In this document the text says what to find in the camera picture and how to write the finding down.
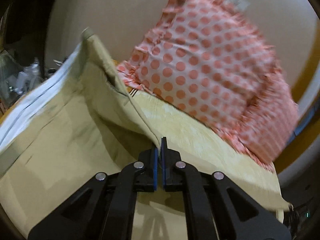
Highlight wooden bed headboard frame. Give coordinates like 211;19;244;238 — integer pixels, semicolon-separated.
274;21;319;179

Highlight beige khaki pants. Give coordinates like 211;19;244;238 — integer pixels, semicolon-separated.
1;29;190;238

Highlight pink polka dot pillow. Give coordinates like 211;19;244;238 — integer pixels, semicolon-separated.
117;0;298;170

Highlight cream yellow bed cover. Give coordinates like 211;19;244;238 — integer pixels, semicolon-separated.
126;87;289;222

